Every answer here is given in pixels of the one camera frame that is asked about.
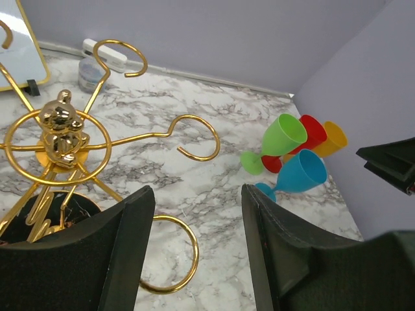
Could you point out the red wine glass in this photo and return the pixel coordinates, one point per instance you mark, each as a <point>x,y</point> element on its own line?
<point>316,135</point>

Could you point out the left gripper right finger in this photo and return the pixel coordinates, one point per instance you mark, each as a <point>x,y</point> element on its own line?
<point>296,265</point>

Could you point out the orange wine glass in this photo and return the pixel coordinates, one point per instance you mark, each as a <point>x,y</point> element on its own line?
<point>336,140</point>

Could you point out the gold wire glass rack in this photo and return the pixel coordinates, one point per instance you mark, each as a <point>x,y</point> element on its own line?
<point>74,148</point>

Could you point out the whiteboard with wooden frame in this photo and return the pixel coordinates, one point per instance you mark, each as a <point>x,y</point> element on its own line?
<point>23,58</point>

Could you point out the white whiteboard eraser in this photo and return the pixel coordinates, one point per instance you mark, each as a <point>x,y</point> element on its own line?
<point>112,58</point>

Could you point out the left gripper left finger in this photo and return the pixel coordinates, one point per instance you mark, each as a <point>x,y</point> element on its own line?
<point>95,264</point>

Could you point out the green wine glass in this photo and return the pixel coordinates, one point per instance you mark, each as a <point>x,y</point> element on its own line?
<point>284,135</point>

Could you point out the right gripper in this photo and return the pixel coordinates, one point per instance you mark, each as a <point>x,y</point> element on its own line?
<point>392,162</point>

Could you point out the blue wine glass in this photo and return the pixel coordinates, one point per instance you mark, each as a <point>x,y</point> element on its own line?
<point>304,171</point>

